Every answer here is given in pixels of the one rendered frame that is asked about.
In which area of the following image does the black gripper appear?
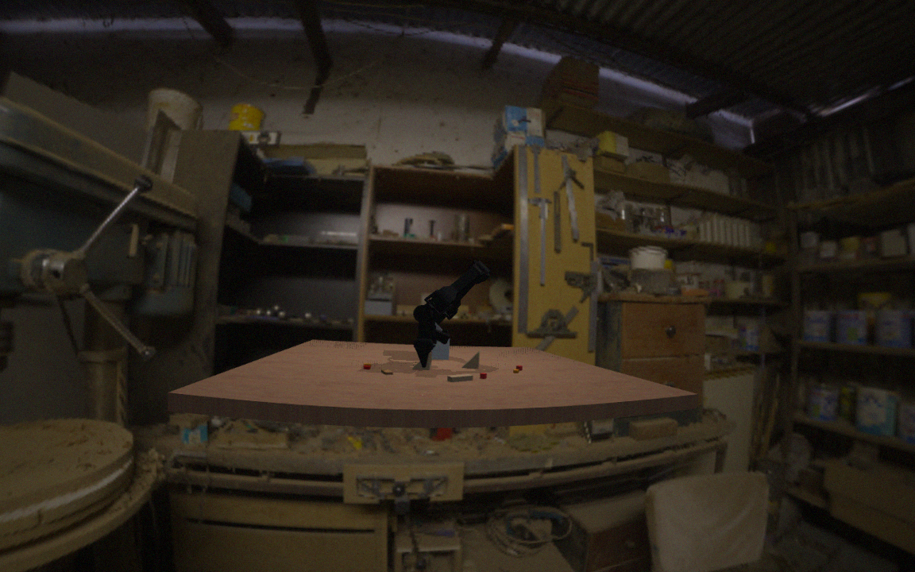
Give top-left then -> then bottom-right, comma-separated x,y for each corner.
414,323 -> 437,368

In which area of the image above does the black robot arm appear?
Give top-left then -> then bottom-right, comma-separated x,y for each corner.
413,261 -> 491,344

